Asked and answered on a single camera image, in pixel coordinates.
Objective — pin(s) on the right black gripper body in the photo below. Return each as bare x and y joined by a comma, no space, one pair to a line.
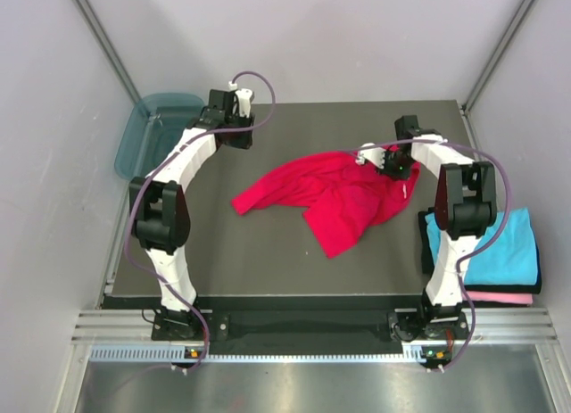
398,167

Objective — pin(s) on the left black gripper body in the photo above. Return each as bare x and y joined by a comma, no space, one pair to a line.
238,139

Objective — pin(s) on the red t shirt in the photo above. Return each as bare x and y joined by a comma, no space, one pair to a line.
341,199

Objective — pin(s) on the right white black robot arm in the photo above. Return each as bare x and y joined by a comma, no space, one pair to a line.
464,207

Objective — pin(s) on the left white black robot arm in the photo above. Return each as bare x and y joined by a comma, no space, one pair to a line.
159,218

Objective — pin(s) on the blue plastic bin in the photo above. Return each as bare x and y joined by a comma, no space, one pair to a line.
154,127

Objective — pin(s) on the folded light blue t shirt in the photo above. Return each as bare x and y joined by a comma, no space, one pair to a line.
504,248

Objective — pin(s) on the folded pink t shirt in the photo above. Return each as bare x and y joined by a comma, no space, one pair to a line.
525,299

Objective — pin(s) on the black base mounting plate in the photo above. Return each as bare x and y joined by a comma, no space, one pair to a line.
229,325

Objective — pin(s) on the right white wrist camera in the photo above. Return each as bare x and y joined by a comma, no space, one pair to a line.
369,153

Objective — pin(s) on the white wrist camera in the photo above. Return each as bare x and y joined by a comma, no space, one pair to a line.
243,98
369,153

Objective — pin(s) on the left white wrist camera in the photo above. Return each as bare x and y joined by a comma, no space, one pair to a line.
243,98

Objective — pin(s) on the aluminium frame rail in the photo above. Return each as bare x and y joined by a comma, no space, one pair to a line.
493,326

